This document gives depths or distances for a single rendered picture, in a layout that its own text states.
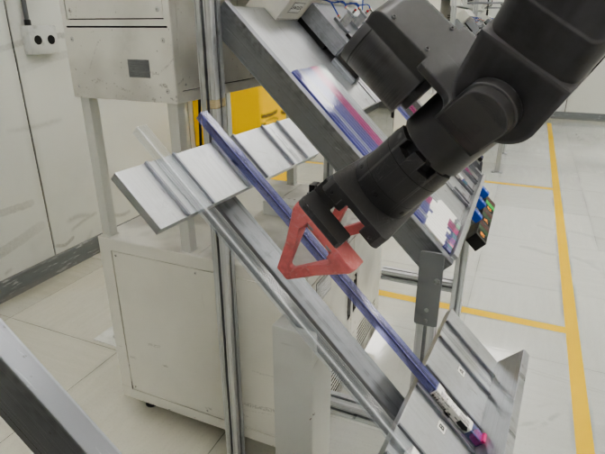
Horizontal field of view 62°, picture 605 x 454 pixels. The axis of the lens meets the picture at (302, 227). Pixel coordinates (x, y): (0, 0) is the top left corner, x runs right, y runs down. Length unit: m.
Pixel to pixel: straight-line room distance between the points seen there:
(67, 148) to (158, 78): 1.58
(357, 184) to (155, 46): 0.90
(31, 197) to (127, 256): 1.25
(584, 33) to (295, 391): 0.54
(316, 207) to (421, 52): 0.13
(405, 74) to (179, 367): 1.31
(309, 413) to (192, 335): 0.81
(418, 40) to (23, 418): 0.40
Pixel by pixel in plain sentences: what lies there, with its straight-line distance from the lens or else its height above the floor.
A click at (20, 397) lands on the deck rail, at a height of 0.91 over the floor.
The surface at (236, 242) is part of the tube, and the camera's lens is 0.51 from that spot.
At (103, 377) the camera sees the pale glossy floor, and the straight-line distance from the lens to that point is 2.01.
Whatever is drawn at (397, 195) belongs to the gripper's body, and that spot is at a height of 1.05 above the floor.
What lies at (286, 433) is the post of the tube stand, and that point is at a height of 0.65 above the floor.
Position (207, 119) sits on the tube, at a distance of 0.62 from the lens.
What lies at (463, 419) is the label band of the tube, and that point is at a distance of 0.64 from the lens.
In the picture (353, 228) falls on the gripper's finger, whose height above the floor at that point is 0.98.
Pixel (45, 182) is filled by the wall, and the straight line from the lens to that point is 2.71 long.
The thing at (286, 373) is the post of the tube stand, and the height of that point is 0.75.
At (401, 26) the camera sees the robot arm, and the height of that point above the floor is 1.17.
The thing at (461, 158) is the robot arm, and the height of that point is 1.08.
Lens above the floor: 1.17
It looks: 22 degrees down
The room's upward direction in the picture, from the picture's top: straight up
